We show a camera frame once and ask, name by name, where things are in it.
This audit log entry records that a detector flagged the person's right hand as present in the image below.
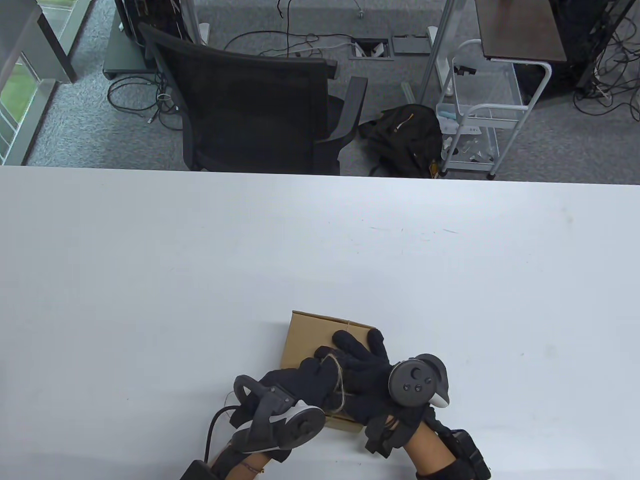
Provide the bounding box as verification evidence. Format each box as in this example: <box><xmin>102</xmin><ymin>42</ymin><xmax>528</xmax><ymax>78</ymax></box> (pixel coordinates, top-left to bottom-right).
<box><xmin>314</xmin><ymin>330</ymin><xmax>437</xmax><ymax>458</ymax></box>

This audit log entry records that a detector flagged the person's left hand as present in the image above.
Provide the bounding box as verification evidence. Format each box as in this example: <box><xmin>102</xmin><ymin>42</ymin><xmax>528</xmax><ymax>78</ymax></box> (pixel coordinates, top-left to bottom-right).
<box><xmin>212</xmin><ymin>356</ymin><xmax>342</xmax><ymax>468</ymax></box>

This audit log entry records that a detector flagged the brown cardboard box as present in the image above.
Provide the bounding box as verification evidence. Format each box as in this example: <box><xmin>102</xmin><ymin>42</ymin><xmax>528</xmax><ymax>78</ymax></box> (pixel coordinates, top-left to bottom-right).
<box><xmin>279</xmin><ymin>310</ymin><xmax>378</xmax><ymax>434</ymax></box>

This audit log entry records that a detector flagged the person's left forearm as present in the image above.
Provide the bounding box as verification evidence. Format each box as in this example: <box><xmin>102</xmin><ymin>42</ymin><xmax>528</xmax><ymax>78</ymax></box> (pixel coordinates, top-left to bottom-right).
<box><xmin>227</xmin><ymin>451</ymin><xmax>275</xmax><ymax>480</ymax></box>

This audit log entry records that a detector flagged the person's right forearm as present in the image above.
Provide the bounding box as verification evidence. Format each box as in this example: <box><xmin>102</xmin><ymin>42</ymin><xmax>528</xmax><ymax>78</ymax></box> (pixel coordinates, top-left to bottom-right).
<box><xmin>402</xmin><ymin>421</ymin><xmax>458</xmax><ymax>480</ymax></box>

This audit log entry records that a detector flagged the open floor outlet box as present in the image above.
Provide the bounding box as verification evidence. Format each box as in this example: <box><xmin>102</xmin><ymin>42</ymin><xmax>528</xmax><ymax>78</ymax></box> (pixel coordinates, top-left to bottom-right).
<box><xmin>348</xmin><ymin>37</ymin><xmax>396</xmax><ymax>61</ymax></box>

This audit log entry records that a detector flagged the grey handheld controller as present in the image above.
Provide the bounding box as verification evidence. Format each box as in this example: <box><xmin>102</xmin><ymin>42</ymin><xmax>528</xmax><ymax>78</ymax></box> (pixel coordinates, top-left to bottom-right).
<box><xmin>230</xmin><ymin>374</ymin><xmax>326</xmax><ymax>454</ymax></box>
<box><xmin>388</xmin><ymin>353</ymin><xmax>451</xmax><ymax>409</ymax></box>

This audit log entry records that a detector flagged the black backpack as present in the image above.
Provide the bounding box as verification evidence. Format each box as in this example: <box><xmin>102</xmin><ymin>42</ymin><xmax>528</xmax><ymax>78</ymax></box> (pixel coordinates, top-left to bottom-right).
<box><xmin>358</xmin><ymin>103</ymin><xmax>445</xmax><ymax>179</ymax></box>

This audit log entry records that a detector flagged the black mesh office chair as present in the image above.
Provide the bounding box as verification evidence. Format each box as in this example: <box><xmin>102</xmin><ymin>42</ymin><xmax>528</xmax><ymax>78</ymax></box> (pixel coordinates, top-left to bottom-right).
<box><xmin>138</xmin><ymin>22</ymin><xmax>369</xmax><ymax>176</ymax></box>

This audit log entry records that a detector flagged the grey metal desk leg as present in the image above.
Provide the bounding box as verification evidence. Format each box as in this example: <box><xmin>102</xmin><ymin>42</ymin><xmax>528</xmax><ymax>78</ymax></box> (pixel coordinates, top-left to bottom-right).
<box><xmin>419</xmin><ymin>0</ymin><xmax>457</xmax><ymax>103</ymax></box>

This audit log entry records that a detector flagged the grey floor cover plate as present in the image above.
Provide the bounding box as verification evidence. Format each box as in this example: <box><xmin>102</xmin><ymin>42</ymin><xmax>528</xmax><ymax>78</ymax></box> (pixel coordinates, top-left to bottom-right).
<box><xmin>391</xmin><ymin>34</ymin><xmax>431</xmax><ymax>55</ymax></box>

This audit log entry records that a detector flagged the grey base platform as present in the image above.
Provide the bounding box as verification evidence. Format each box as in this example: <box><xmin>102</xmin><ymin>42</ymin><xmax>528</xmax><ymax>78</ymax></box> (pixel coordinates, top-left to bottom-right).
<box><xmin>102</xmin><ymin>10</ymin><xmax>151</xmax><ymax>81</ymax></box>

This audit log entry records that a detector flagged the dark brown desk top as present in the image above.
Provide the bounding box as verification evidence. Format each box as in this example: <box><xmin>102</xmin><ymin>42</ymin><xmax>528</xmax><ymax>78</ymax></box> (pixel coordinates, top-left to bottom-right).
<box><xmin>475</xmin><ymin>0</ymin><xmax>568</xmax><ymax>62</ymax></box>

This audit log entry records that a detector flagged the black equipment rack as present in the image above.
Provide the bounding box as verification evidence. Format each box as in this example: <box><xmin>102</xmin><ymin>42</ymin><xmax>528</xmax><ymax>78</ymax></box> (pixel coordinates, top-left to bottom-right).
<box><xmin>547</xmin><ymin>0</ymin><xmax>626</xmax><ymax>91</ymax></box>
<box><xmin>114</xmin><ymin>0</ymin><xmax>186</xmax><ymax>43</ymax></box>

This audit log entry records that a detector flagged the grey pillar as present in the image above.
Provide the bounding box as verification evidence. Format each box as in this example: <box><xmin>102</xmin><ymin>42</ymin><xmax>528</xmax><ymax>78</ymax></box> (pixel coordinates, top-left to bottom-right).
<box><xmin>0</xmin><ymin>0</ymin><xmax>78</xmax><ymax>83</ymax></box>

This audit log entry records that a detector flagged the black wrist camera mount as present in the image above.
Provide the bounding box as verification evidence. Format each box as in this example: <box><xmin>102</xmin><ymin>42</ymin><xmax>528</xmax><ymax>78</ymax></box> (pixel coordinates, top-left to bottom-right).
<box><xmin>363</xmin><ymin>420</ymin><xmax>397</xmax><ymax>459</ymax></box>

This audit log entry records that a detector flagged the black strapped wrist pack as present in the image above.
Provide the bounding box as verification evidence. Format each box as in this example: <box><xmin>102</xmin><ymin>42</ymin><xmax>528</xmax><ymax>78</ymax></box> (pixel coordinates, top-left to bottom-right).
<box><xmin>415</xmin><ymin>426</ymin><xmax>492</xmax><ymax>480</ymax></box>
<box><xmin>179</xmin><ymin>460</ymin><xmax>221</xmax><ymax>480</ymax></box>

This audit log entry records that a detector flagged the white wire cart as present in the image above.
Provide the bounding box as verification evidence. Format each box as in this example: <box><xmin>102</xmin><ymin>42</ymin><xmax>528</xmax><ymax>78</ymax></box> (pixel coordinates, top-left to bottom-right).
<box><xmin>436</xmin><ymin>39</ymin><xmax>553</xmax><ymax>181</ymax></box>

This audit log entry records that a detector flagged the black floor cable tangle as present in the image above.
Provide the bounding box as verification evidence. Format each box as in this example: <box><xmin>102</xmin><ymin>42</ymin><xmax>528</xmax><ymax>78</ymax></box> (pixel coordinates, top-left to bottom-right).
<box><xmin>572</xmin><ymin>0</ymin><xmax>640</xmax><ymax>123</ymax></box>
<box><xmin>107</xmin><ymin>75</ymin><xmax>186</xmax><ymax>132</ymax></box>

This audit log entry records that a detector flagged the long black floor cable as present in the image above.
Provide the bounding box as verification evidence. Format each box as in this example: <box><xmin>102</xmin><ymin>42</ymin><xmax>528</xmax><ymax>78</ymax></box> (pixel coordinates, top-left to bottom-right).
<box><xmin>223</xmin><ymin>0</ymin><xmax>361</xmax><ymax>56</ymax></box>

